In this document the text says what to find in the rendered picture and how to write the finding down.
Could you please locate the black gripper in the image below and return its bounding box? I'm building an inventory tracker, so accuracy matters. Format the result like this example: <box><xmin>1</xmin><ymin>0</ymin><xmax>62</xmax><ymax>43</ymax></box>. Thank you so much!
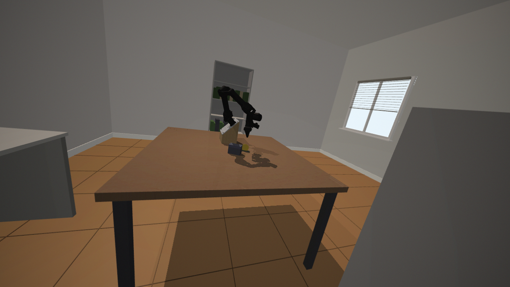
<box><xmin>244</xmin><ymin>119</ymin><xmax>253</xmax><ymax>137</ymax></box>

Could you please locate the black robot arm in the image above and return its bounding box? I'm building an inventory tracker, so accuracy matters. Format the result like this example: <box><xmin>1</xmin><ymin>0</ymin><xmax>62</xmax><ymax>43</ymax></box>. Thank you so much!
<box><xmin>218</xmin><ymin>86</ymin><xmax>262</xmax><ymax>126</ymax></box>

